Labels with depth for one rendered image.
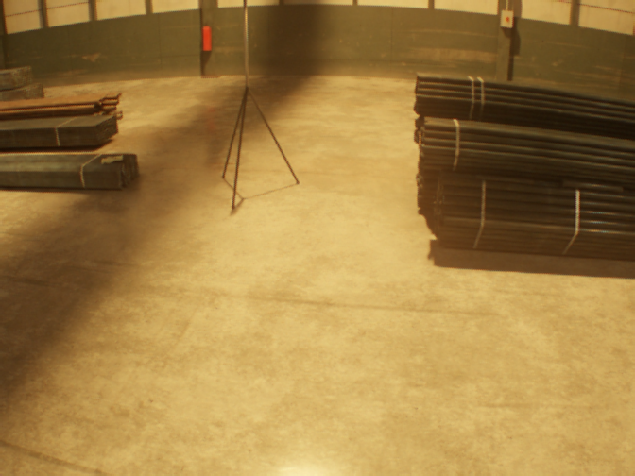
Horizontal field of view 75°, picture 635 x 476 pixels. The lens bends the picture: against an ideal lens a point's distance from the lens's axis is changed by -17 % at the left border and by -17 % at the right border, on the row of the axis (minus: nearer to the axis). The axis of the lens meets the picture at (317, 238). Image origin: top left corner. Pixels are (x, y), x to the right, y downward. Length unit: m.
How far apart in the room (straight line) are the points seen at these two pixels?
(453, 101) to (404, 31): 6.67
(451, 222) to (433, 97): 0.90
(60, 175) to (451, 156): 3.42
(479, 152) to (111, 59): 9.89
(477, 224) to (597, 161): 0.93
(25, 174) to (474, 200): 4.03
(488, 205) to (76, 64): 10.78
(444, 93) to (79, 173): 3.18
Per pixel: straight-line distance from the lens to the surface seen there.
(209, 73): 10.59
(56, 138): 6.26
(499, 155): 3.07
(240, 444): 1.96
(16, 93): 10.03
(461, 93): 3.45
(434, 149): 3.00
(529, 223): 3.14
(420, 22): 10.02
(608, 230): 3.35
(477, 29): 10.15
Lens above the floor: 1.53
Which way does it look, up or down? 28 degrees down
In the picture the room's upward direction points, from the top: straight up
